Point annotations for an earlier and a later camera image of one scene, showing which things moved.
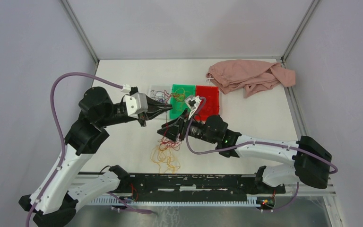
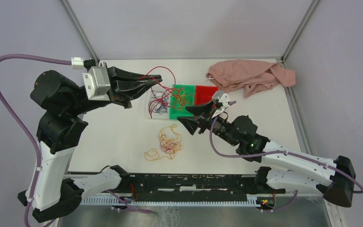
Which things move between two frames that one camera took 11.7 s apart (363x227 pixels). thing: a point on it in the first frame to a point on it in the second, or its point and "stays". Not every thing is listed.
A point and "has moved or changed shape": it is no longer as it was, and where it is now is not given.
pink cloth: x=253 y=75 stays
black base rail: x=245 y=184 stays
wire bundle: x=164 y=154 has moved or changed shape
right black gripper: x=171 y=130 to x=192 y=123
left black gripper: x=154 y=108 to x=125 y=86
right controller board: x=266 y=203 stays
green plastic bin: x=179 y=93 stays
